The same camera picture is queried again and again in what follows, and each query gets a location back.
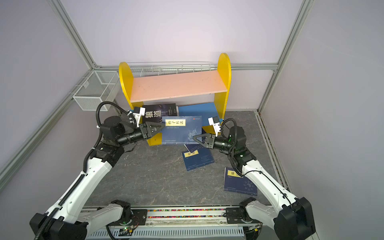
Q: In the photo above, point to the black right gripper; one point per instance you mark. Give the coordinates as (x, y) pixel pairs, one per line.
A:
(210, 140)

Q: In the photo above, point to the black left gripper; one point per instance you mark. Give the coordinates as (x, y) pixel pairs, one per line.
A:
(146, 131)

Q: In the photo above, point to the dark book white characters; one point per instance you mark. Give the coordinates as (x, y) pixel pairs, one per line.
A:
(154, 113)

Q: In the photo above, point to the blue book landscape cover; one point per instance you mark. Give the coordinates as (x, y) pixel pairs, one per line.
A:
(180, 130)

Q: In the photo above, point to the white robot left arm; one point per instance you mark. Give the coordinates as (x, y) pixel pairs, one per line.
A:
(63, 221)

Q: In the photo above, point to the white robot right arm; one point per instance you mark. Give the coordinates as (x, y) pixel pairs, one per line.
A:
(270, 192)

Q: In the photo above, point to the dark blue book under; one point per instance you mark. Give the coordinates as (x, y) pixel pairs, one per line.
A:
(196, 156)

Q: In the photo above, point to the yellow wooden bookshelf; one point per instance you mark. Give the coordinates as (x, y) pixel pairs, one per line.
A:
(163, 87)

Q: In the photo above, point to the blue book yellow label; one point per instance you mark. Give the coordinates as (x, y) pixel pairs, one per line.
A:
(236, 184)

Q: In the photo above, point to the white mesh basket box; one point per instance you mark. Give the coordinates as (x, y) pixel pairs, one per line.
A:
(98, 87)

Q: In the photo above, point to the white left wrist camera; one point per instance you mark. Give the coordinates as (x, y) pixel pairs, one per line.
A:
(136, 114)

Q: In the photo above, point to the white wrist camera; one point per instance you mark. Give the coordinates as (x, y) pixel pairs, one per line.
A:
(136, 114)
(214, 125)

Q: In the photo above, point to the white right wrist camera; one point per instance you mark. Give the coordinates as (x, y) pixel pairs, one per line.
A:
(214, 125)

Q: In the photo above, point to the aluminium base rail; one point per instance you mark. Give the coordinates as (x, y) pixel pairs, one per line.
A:
(169, 217)

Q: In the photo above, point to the white vented cable duct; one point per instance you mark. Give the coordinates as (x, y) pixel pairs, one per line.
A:
(177, 233)

